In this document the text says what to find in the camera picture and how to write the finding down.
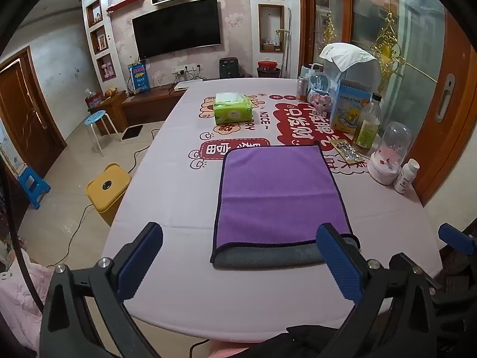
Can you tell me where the dark air fryer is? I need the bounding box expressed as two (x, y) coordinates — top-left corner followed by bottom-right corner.
(219, 57), (239, 80)

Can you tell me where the wood framed glass door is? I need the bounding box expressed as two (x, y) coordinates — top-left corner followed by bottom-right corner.
(303, 0), (477, 206)

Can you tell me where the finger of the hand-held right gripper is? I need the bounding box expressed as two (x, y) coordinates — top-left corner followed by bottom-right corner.
(438, 224), (477, 256)

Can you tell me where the blue printed box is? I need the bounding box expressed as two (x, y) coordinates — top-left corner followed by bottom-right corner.
(127, 61), (151, 96)

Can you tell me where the red snack bag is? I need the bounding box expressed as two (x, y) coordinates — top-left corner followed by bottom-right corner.
(86, 89), (103, 110)

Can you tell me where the black wall television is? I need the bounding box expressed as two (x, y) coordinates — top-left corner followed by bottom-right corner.
(132, 0), (223, 60)

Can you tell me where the glass dome ornament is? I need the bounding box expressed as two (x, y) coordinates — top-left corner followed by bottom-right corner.
(367, 121), (413, 186)

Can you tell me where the brown wooden door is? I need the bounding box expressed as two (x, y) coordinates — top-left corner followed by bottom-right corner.
(0, 47), (68, 180)

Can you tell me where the red wall shelf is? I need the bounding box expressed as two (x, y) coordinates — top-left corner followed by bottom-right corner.
(106, 0), (146, 13)

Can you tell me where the yellow plastic stool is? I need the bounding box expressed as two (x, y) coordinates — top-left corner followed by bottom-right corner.
(86, 163), (133, 226)

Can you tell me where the gold door ornament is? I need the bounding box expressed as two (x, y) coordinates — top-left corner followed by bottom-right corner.
(371, 12), (406, 83)

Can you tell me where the green tissue pack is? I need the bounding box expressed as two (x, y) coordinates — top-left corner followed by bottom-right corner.
(213, 92), (254, 125)

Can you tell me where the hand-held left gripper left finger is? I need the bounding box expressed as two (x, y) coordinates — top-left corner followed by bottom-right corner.
(39, 222), (163, 358)

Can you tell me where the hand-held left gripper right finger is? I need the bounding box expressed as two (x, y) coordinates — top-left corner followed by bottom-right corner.
(317, 223), (444, 358)

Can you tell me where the pink blanket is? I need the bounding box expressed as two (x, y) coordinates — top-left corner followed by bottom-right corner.
(0, 250), (53, 348)

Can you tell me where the white cloth cover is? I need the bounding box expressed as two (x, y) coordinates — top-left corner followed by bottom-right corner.
(319, 42), (377, 70)

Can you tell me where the pink snow globe toy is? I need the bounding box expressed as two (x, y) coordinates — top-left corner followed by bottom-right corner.
(307, 72), (338, 106)

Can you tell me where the white wall socket strip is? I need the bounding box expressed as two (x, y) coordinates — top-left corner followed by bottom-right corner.
(171, 64), (204, 75)

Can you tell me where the blue round stool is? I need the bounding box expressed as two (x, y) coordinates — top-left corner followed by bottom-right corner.
(84, 110), (122, 157)

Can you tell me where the blue cartoon carton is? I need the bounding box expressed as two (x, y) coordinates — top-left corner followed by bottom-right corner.
(329, 80), (373, 135)

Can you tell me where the mop stick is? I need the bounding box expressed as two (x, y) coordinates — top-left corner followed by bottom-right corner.
(279, 7), (294, 78)

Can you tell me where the white set-top box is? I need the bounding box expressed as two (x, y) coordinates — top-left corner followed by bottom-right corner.
(174, 78), (204, 92)

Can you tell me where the purple towel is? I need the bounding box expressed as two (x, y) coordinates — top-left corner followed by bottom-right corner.
(213, 145), (353, 250)

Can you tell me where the blister pack card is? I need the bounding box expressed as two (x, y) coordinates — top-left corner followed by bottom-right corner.
(330, 139), (364, 163)

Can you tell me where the grey towel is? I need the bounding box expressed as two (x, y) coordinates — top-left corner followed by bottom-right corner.
(210, 236), (360, 269)

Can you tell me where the white pill bottle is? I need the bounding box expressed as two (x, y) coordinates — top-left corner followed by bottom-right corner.
(393, 158), (420, 195)

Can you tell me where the yellow oil bottle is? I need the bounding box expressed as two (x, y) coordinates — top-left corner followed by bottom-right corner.
(352, 93), (383, 152)

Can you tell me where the small blue step stool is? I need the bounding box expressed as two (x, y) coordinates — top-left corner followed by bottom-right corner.
(18, 167), (52, 210)

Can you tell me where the silver door handle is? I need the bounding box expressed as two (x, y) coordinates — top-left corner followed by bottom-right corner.
(435, 73), (456, 123)

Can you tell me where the black floor cable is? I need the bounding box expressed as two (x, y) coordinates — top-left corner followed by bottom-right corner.
(47, 129), (161, 269)

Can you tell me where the wooden television cabinet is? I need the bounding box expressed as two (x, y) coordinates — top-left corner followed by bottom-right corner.
(89, 85), (187, 132)

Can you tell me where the black floor mat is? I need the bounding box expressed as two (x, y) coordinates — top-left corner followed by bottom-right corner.
(121, 126), (144, 141)

